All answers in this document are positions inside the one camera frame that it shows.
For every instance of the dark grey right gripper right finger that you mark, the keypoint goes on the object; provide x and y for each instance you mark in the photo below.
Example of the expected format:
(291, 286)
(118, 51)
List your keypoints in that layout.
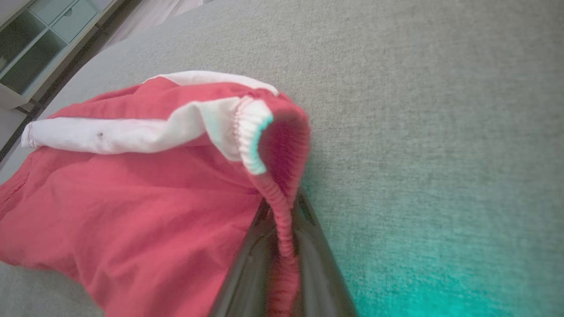
(319, 273)

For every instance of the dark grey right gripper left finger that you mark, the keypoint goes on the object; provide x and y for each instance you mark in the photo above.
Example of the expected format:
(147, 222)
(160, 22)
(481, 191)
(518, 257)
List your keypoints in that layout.
(251, 273)

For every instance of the red shorts with white trim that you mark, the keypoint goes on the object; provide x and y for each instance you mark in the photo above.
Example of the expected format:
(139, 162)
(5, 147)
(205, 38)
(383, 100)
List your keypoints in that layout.
(132, 211)

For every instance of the large grey sofa seat cushion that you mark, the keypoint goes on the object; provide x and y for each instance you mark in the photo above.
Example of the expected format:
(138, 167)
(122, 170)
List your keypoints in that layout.
(440, 132)

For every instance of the long pale green TV cabinet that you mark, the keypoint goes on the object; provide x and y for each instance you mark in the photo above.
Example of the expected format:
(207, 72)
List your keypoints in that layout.
(39, 48)

